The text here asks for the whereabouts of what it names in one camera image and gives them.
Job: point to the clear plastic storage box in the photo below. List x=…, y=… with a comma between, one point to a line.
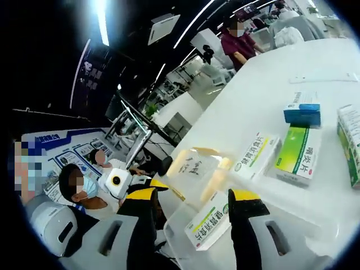
x=295, y=225

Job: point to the potted plant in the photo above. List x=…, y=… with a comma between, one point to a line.
x=152, y=109

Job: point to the straight ceiling light strip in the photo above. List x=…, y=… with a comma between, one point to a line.
x=102, y=22

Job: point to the ceiling air conditioner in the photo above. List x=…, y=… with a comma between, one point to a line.
x=164, y=29

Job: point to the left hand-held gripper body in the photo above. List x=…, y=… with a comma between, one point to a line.
x=118, y=182

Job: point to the white medicine box green edge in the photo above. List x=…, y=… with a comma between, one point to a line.
x=350, y=146

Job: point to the blue white medicine box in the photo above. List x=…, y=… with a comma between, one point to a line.
x=302, y=112

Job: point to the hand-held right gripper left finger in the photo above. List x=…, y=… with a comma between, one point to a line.
x=140, y=233

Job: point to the white office chair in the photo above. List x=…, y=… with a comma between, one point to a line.
x=222, y=74

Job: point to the chair with grey jacket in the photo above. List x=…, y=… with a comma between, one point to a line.
x=303, y=28

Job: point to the white worn chest device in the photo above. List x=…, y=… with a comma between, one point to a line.
x=47, y=219

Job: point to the black wall display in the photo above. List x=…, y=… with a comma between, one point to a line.
x=92, y=70

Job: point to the white cabinet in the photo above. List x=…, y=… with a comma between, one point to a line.
x=180, y=104

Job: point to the person's black shirt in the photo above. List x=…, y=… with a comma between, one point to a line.
x=81, y=218

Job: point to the blue white wall poster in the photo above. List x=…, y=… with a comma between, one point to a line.
x=70, y=152

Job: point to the clear lid with yellow clips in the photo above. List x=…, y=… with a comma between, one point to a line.
x=194, y=171

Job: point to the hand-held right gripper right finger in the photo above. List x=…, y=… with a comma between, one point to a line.
x=244, y=239

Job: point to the white plastic bag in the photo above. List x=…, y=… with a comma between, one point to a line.
x=287, y=36

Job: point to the computer monitor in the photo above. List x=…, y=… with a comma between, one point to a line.
x=132, y=112

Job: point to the white medicine box yellow stripe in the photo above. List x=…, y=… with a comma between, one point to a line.
x=258, y=159
x=208, y=227

